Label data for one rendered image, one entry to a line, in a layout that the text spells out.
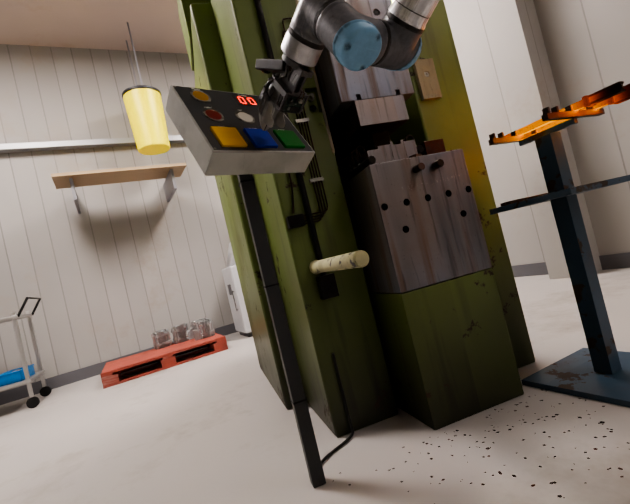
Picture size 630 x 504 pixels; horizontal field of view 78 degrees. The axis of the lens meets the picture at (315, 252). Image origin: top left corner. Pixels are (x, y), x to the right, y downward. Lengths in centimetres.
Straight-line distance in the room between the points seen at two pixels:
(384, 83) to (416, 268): 69
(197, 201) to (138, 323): 165
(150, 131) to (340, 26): 411
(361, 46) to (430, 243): 76
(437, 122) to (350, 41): 101
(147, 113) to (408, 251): 400
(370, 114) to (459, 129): 49
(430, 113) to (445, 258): 66
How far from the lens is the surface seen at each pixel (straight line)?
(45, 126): 543
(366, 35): 86
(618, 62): 398
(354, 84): 152
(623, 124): 392
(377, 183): 135
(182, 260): 508
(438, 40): 197
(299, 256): 142
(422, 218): 140
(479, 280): 150
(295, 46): 97
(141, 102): 498
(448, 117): 183
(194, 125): 108
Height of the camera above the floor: 64
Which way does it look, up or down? 1 degrees up
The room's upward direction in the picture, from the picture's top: 14 degrees counter-clockwise
